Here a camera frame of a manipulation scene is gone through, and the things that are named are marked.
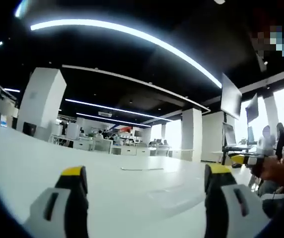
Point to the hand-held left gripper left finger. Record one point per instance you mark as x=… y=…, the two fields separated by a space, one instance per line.
x=70 y=213

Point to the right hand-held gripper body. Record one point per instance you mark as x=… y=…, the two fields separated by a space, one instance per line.
x=255 y=161

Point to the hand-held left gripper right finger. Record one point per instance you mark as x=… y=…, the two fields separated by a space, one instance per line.
x=221 y=210

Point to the black box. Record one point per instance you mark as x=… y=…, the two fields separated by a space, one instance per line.
x=29 y=129

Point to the person's right hand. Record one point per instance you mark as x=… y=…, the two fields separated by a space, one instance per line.
x=283 y=173

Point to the standing desk with screens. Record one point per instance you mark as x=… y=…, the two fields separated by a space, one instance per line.
x=238 y=147

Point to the person's dark clothing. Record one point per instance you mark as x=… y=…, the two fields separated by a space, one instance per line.
x=278 y=205

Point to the narrow white square pillar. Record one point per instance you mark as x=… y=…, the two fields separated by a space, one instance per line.
x=191 y=134

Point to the row of white office desks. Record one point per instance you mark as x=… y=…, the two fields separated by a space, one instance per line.
x=102 y=145

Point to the flat clear plastic item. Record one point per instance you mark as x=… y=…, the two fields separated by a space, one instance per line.
x=142 y=169

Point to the straight ceiling light strip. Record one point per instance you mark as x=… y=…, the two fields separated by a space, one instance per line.
x=112 y=119
x=117 y=109

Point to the wide white square pillar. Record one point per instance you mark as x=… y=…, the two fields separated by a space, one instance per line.
x=41 y=104

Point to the long curved ceiling light strip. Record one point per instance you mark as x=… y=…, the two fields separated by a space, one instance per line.
x=137 y=33

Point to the large wall-mounted monitor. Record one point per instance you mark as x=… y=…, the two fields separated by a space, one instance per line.
x=231 y=98

